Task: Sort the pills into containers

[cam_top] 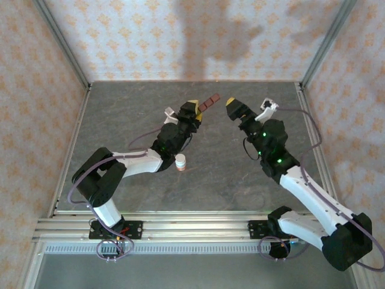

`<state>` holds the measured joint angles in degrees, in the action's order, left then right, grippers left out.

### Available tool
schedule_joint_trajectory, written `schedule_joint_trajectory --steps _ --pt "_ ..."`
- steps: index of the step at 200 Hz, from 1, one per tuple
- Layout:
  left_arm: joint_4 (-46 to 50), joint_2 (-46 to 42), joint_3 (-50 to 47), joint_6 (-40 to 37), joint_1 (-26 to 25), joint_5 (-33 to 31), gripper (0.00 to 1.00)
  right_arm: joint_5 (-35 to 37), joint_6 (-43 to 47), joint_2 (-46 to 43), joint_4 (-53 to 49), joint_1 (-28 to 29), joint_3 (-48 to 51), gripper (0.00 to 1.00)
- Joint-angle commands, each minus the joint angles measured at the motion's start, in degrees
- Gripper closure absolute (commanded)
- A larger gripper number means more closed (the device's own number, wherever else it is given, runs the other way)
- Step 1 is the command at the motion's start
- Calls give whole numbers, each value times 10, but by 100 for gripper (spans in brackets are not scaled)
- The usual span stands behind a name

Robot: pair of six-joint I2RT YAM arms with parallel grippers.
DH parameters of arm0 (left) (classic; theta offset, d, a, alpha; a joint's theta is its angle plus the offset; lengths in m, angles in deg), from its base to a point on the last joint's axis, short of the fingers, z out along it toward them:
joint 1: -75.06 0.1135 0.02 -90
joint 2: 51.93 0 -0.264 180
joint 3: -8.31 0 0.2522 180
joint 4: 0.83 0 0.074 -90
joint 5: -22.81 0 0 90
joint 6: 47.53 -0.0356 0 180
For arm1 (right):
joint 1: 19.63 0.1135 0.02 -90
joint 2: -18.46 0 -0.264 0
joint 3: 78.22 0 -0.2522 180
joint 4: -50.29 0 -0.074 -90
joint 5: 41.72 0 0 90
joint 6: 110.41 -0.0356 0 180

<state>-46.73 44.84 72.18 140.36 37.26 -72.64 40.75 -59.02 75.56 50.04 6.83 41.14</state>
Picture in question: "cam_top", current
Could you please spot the brown weekly pill organizer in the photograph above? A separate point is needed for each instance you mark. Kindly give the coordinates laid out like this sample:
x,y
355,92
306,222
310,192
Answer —
x,y
210,103

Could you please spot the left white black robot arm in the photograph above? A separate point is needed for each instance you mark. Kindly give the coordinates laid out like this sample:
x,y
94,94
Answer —
x,y
141,165

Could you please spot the aluminium side rail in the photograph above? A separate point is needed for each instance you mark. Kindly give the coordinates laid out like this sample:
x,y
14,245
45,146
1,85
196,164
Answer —
x,y
70,150
309,114

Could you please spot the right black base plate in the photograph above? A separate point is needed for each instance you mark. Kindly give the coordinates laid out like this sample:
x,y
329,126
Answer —
x,y
257,230

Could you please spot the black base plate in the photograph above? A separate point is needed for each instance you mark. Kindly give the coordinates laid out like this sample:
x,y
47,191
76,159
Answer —
x,y
135,230
257,230

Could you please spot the aluminium frame cross rails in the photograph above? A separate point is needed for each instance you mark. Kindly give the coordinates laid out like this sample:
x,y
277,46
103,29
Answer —
x,y
195,224

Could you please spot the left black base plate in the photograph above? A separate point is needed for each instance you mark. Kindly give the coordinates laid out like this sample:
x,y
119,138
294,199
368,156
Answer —
x,y
135,230

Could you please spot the aluminium corner post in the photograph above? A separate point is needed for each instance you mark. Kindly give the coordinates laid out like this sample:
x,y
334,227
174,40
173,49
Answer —
x,y
326,45
64,45

